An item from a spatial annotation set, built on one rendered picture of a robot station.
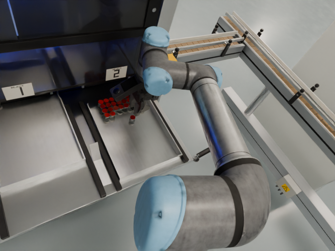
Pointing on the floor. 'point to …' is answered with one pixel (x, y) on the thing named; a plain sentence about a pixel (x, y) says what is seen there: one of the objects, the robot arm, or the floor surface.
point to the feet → (201, 154)
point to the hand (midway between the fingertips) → (132, 111)
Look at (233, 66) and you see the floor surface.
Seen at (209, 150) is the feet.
